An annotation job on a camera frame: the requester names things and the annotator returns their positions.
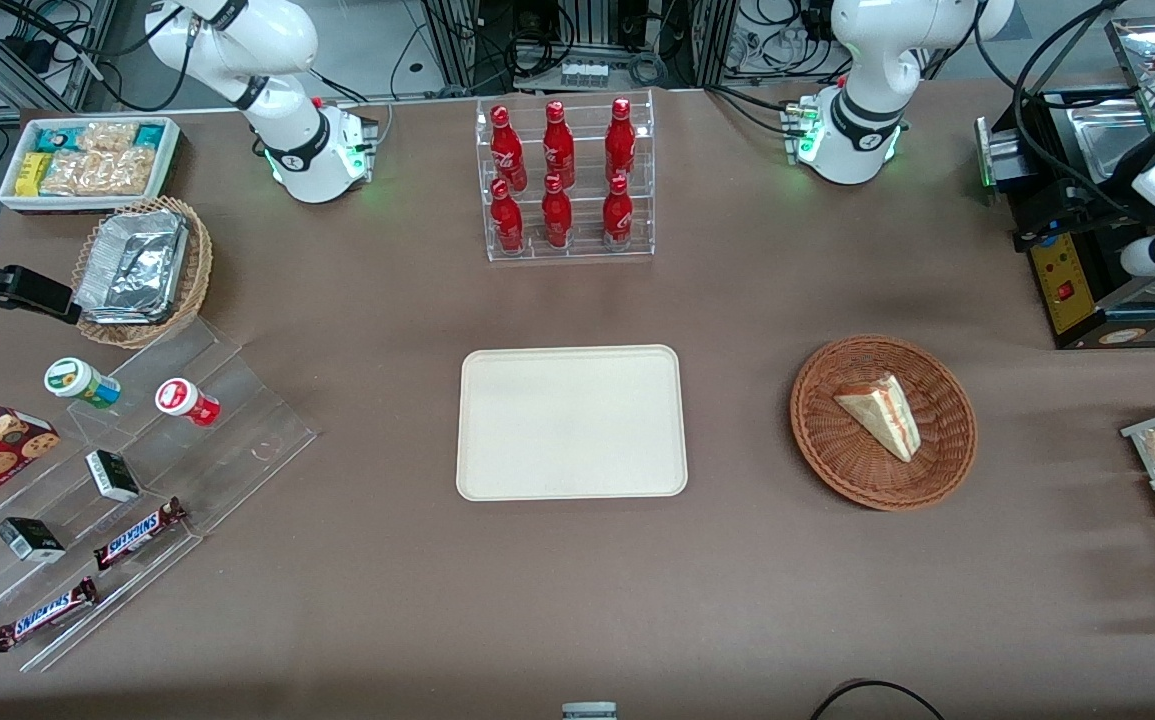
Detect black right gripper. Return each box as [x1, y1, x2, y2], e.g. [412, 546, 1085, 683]
[0, 228, 80, 324]

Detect triangular sandwich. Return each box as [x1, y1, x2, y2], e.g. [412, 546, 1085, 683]
[833, 373, 923, 464]

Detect light wicker basket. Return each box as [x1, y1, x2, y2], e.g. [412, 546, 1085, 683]
[72, 196, 214, 349]

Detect beige rectangular tray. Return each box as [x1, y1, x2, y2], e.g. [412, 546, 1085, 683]
[455, 345, 689, 502]

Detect brown wicker basket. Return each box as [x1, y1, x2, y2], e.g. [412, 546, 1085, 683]
[789, 334, 978, 512]

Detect green lid cup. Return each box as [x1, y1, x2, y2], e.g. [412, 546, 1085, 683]
[44, 357, 123, 410]

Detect aluminium foil container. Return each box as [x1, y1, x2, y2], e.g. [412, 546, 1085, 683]
[74, 208, 189, 324]

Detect yellow snack packet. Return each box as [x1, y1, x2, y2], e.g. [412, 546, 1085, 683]
[16, 152, 54, 197]

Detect large clear snack bag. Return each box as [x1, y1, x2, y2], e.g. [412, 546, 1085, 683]
[41, 148, 160, 197]

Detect small clear snack bag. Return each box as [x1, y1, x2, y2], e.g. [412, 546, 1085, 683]
[77, 121, 139, 154]

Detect red lid cup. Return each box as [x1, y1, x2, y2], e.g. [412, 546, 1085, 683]
[155, 378, 221, 428]

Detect white plastic bin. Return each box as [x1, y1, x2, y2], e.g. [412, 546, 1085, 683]
[0, 116, 182, 215]

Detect small black box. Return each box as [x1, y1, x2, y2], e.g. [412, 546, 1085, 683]
[0, 516, 68, 564]
[85, 450, 141, 503]

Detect clear acrylic stepped stand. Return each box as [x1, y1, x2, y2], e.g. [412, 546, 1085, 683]
[0, 315, 319, 674]

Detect Snickers chocolate bar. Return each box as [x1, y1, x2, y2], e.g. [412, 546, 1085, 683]
[92, 497, 188, 571]
[0, 577, 100, 653]

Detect red cola bottle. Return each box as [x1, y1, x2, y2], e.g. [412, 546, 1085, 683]
[541, 173, 574, 249]
[542, 100, 576, 189]
[490, 178, 526, 253]
[605, 97, 636, 183]
[490, 105, 528, 191]
[602, 174, 635, 246]

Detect clear acrylic bottle rack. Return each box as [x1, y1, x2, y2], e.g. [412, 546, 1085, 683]
[475, 88, 656, 263]

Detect black food warmer cabinet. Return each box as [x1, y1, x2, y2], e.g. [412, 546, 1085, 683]
[974, 18, 1155, 351]

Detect steel warmer pan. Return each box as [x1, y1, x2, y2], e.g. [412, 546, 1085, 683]
[1072, 100, 1155, 184]

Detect black floor cable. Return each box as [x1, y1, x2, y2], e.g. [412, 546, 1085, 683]
[809, 679, 946, 720]

